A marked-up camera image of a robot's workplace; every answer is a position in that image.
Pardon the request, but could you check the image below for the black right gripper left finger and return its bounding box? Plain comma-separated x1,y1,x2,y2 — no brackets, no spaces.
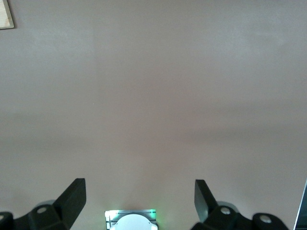
0,178,87,230

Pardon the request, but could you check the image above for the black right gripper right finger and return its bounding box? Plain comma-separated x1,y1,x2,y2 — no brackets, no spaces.
191,179,288,230

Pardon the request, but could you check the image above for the brown table cover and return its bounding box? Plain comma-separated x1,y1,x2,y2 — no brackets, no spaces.
0,0,307,230

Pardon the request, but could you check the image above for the wooden cutting board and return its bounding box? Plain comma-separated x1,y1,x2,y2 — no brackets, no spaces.
0,0,15,30

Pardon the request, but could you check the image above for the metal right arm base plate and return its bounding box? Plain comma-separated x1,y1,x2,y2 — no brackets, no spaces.
104,208,158,230

